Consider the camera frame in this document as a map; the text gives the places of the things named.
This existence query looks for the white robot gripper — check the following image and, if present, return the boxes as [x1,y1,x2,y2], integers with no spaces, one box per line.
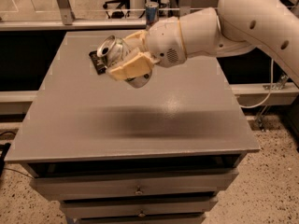
[107,7,221,80]

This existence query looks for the white green 7up can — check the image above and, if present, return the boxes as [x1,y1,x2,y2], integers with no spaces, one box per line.
[97,35,152,89]

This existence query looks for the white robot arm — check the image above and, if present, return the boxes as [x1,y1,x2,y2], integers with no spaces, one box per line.
[107,0,299,85]

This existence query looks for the blue silver energy drink can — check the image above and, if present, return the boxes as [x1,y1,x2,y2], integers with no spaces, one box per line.
[145,2,159,30]

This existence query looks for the black snack packet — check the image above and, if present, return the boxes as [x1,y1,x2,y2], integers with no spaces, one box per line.
[89,50,106,75]

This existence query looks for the black office chair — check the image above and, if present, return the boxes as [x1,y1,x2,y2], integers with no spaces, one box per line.
[103,0,130,19]

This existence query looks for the grey drawer cabinet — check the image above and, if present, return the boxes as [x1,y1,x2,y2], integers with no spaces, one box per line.
[7,31,259,224]

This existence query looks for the top grey drawer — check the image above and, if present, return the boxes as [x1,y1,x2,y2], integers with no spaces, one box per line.
[30,168,238,201]

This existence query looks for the grey drawer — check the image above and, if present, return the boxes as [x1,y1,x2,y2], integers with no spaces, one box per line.
[30,168,238,201]
[61,197,218,218]

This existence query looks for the grey metal railing frame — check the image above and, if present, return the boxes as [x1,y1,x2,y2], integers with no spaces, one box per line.
[0,0,299,32]

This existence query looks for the white cable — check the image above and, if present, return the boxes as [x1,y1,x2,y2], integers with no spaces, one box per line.
[238,58,276,109]

